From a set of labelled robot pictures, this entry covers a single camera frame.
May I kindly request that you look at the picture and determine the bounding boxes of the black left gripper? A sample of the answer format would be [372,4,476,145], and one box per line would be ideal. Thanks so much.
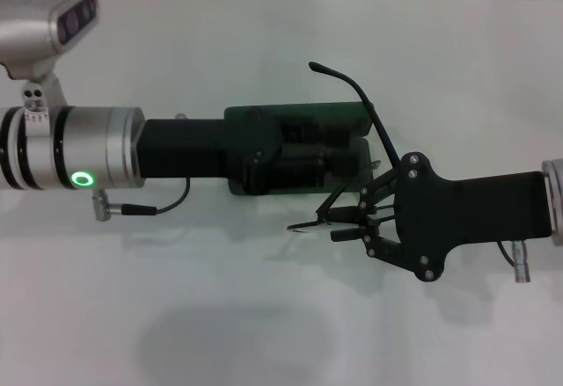
[136,106,358,196]

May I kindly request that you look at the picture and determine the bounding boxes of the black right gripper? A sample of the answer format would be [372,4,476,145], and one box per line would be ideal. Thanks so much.
[315,151,553,284]

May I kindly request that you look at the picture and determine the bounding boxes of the green glasses case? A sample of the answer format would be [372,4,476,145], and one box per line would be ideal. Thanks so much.
[223,100,377,197]

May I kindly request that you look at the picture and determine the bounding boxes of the black glasses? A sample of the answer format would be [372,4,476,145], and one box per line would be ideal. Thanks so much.
[286,61,399,235]

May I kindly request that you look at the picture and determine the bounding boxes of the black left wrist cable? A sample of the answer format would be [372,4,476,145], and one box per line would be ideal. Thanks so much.
[91,176,192,221]

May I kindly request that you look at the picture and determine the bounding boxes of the dark right wrist cable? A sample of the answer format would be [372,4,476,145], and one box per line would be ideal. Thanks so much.
[496,239,534,284]

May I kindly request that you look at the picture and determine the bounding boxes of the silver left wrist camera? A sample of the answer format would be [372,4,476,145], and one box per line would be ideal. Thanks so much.
[0,0,99,113]

